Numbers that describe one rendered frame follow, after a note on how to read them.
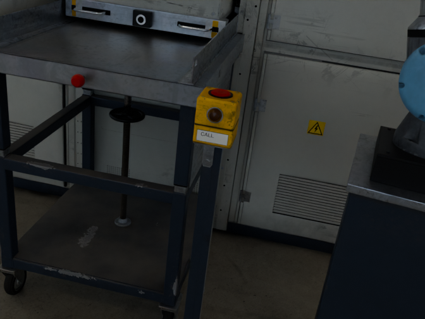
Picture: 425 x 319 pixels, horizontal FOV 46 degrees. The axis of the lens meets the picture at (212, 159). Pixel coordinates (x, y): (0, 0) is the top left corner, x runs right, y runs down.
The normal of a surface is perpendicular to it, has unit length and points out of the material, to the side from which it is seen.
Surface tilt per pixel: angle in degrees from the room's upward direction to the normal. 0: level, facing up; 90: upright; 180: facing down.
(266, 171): 90
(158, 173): 90
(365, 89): 90
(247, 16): 90
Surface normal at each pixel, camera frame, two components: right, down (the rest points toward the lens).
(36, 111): -0.20, 0.41
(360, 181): 0.11, -0.89
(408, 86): -0.51, 0.33
